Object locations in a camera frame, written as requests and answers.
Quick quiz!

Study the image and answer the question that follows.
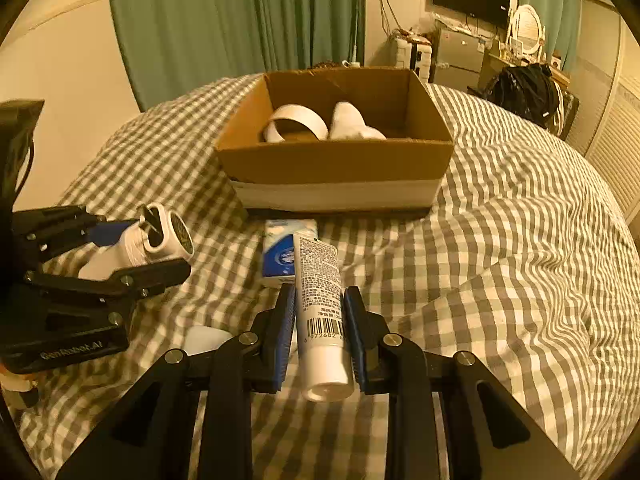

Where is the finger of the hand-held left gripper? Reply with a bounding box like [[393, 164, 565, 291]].
[[24, 256, 193, 306], [12, 205, 140, 264]]

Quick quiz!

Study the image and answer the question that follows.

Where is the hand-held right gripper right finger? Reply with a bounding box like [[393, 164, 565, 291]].
[[342, 286, 581, 480]]

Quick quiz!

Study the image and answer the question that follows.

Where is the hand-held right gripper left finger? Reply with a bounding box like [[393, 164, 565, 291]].
[[55, 284, 297, 480]]

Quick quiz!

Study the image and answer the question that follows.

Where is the white printed tube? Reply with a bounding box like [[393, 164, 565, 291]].
[[292, 230, 356, 403]]

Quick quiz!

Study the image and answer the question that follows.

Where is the cardboard box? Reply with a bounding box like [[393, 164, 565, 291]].
[[215, 66, 455, 218]]

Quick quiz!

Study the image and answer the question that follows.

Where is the blue and white packet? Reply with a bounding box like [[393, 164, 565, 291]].
[[262, 219, 319, 288]]

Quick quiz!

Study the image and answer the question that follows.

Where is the white round container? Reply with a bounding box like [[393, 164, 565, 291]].
[[182, 325, 233, 356]]

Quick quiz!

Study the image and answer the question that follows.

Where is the grey checked blanket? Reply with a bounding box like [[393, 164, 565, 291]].
[[10, 72, 640, 480]]

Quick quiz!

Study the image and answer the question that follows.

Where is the white tape roll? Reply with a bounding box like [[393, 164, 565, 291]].
[[260, 104, 329, 142]]

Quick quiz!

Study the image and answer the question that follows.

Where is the white bottle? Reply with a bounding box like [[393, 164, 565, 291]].
[[328, 101, 388, 141]]

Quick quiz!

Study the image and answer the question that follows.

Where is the wide green curtain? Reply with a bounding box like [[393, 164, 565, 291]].
[[103, 0, 367, 111]]

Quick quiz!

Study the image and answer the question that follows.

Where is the white suitcase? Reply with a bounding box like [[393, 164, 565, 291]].
[[391, 35, 433, 81]]

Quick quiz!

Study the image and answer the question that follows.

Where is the silver fridge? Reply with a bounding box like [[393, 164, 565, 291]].
[[432, 27, 493, 93]]

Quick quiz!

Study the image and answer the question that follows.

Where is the black backpack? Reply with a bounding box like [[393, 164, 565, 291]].
[[487, 63, 561, 131]]

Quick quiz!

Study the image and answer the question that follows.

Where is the white louvred door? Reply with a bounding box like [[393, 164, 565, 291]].
[[565, 75, 640, 221]]

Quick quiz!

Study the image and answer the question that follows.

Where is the white framed mirror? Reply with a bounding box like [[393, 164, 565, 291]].
[[506, 4, 545, 58]]

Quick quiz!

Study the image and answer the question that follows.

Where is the hanging wall cable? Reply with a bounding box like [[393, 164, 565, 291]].
[[378, 0, 401, 36]]

